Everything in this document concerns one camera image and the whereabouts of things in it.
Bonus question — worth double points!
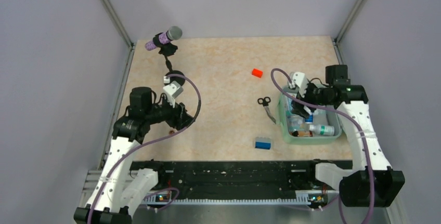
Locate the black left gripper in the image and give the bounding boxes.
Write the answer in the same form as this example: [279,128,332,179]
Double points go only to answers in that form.
[145,95,195,130]

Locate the white blue small bottle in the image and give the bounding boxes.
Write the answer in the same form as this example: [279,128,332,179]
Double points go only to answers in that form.
[304,113,314,124]

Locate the blue cotton ball bag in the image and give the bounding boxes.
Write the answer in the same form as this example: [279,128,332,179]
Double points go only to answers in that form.
[283,96,295,116]

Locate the clear teal zip bag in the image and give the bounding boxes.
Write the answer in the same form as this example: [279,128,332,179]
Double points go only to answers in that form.
[287,114,304,133]

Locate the white teal small bottle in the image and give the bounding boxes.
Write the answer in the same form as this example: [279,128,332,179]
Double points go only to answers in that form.
[307,124,335,136]

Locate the brown medicine bottle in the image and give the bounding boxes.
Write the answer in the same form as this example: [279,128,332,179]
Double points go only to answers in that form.
[291,130,313,137]

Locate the black handled scissors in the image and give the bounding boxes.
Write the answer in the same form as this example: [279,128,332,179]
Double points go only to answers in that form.
[257,97,277,125]

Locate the green plastic medicine box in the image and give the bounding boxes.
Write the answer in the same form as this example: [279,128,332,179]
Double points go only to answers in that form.
[278,93,342,145]

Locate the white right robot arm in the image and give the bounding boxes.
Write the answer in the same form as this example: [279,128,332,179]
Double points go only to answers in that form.
[288,65,405,207]

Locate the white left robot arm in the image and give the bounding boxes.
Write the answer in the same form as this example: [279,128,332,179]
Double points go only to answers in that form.
[73,82,193,223]

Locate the orange block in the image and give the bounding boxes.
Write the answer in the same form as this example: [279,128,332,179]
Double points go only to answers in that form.
[251,69,263,78]

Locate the black microphone stand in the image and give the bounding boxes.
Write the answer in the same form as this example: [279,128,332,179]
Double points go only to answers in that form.
[153,33,187,89]

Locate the blue grey small box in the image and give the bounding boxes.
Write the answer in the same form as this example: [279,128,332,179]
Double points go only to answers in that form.
[254,137,272,150]

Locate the purple grey microphone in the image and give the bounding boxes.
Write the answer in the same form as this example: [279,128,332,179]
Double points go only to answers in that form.
[145,26,183,51]

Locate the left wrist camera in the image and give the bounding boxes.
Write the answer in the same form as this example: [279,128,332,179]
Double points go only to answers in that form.
[163,81,184,108]

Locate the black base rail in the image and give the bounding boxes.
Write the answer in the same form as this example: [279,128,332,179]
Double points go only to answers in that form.
[130,160,332,200]

